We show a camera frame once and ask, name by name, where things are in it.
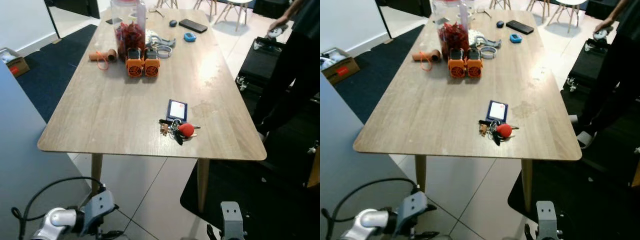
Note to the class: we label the grey handheld controller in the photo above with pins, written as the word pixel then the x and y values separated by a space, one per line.
pixel 601 35
pixel 274 33

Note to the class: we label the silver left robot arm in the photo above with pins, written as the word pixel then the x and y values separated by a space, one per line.
pixel 372 220
pixel 57 220

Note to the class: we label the wooden key hook rack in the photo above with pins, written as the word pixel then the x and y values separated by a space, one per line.
pixel 315 167
pixel 636 175

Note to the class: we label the person's right hand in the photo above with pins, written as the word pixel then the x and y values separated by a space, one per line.
pixel 280 23
pixel 606 25

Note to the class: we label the black floor mat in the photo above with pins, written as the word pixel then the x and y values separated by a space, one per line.
pixel 250 200
pixel 590 205

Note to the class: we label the blue card holder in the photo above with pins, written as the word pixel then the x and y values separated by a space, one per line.
pixel 176 110
pixel 497 111

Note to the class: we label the light wooden table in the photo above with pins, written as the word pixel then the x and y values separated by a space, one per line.
pixel 120 105
pixel 440 105

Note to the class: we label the dark blue rug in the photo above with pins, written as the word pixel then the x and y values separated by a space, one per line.
pixel 380 75
pixel 52 75

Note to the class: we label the orange black fan device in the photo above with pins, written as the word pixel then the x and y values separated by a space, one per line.
pixel 152 65
pixel 474 66
pixel 134 65
pixel 457 66

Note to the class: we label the black wheeled case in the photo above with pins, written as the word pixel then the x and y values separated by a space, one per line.
pixel 585 65
pixel 255 62

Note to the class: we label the brown cardboard roll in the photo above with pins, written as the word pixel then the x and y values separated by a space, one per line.
pixel 424 55
pixel 100 56

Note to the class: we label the person in black clothes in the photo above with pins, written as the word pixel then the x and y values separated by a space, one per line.
pixel 292 70
pixel 615 75

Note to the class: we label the cardboard box red label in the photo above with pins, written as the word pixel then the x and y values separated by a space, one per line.
pixel 340 69
pixel 17 66

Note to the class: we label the small blue gadget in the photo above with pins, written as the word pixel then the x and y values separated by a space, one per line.
pixel 189 37
pixel 515 38

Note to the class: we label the grey metal clamp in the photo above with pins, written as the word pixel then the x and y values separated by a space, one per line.
pixel 487 41
pixel 161 40

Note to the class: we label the black smartphone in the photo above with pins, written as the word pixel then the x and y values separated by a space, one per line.
pixel 193 26
pixel 520 27

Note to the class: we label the clear jar red lid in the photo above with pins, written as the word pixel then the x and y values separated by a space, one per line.
pixel 128 22
pixel 450 22

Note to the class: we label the white chair wooden legs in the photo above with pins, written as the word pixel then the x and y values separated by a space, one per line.
pixel 204 3
pixel 537 3
pixel 166 3
pixel 240 2
pixel 500 3
pixel 570 2

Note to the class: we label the black crate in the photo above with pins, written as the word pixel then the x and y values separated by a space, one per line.
pixel 602 8
pixel 272 7

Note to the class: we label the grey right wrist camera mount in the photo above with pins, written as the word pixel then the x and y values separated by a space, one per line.
pixel 548 220
pixel 232 220

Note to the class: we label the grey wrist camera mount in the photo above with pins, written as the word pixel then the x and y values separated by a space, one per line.
pixel 232 220
pixel 548 220
pixel 100 207
pixel 414 210

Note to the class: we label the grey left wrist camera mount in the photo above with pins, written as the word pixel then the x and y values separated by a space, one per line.
pixel 100 207
pixel 414 210

